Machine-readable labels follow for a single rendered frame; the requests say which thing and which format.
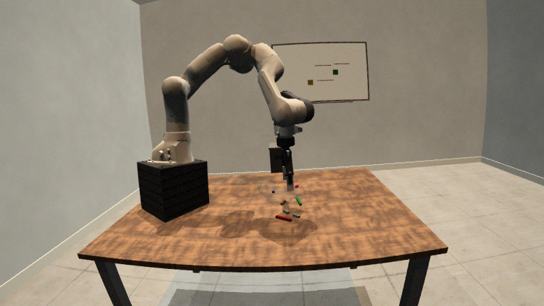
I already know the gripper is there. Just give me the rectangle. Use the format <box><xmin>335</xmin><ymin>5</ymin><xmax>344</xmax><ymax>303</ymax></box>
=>
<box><xmin>276</xmin><ymin>136</ymin><xmax>295</xmax><ymax>191</ymax></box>

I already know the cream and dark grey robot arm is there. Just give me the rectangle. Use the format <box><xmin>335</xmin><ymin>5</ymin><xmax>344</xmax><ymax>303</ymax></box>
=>
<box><xmin>148</xmin><ymin>34</ymin><xmax>315</xmax><ymax>165</ymax></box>

